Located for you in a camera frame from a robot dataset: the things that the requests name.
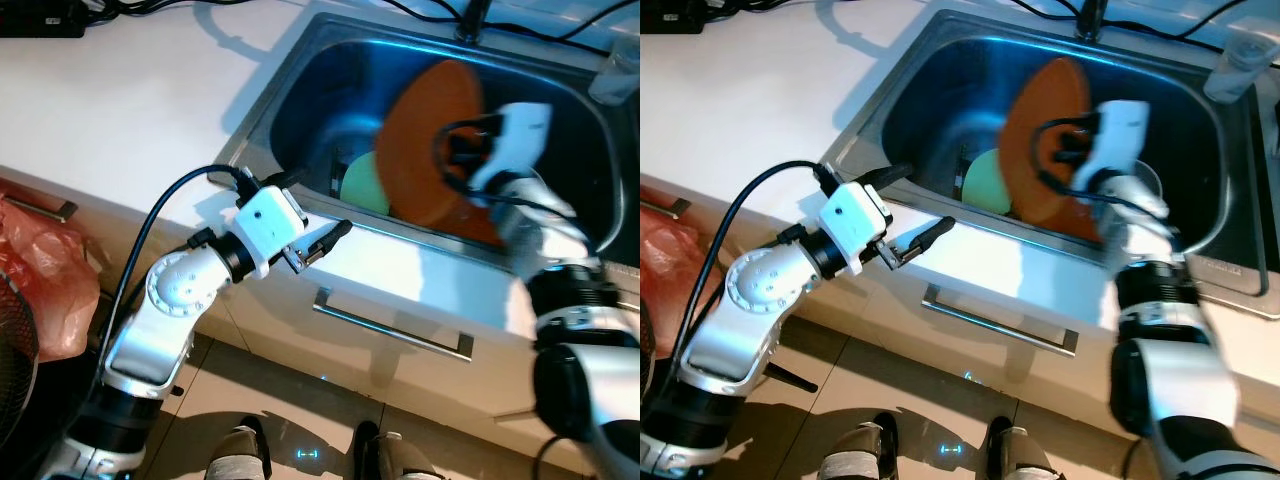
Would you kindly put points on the orange plastic plate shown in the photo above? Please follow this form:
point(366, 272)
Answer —
point(420, 130)
point(1040, 120)

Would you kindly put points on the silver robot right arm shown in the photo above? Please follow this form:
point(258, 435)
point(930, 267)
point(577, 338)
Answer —
point(580, 320)
point(1170, 320)

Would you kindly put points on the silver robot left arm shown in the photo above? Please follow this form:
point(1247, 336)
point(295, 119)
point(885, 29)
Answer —
point(165, 300)
point(745, 300)

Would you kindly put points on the green plastic plate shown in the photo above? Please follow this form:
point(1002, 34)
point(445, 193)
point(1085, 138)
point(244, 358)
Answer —
point(985, 180)
point(362, 185)

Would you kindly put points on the stainless steel sink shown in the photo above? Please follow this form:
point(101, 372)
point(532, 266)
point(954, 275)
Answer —
point(310, 100)
point(930, 90)

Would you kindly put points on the black faucet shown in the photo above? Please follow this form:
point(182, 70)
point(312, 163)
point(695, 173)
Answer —
point(1092, 18)
point(473, 20)

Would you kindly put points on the clear drinking cup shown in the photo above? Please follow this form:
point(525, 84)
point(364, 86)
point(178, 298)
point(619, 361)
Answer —
point(1235, 72)
point(615, 80)

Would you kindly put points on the robot left leg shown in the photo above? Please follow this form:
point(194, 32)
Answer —
point(860, 450)
point(245, 450)

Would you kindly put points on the robot leg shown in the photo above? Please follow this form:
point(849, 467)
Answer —
point(1015, 450)
point(245, 450)
point(860, 450)
point(395, 455)

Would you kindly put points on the robot right leg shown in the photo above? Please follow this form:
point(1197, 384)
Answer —
point(395, 455)
point(1015, 450)

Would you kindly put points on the red plastic bag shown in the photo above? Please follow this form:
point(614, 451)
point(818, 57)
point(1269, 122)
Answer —
point(45, 270)
point(660, 260)

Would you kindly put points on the black power strip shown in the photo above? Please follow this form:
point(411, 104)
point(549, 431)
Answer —
point(672, 15)
point(45, 22)

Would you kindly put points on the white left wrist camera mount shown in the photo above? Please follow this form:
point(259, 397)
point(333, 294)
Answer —
point(265, 220)
point(850, 215)

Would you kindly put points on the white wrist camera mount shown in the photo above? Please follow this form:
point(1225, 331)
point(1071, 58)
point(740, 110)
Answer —
point(265, 220)
point(1125, 135)
point(520, 140)
point(850, 215)

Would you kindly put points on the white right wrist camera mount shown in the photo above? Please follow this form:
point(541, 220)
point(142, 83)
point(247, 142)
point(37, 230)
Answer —
point(1125, 135)
point(520, 140)

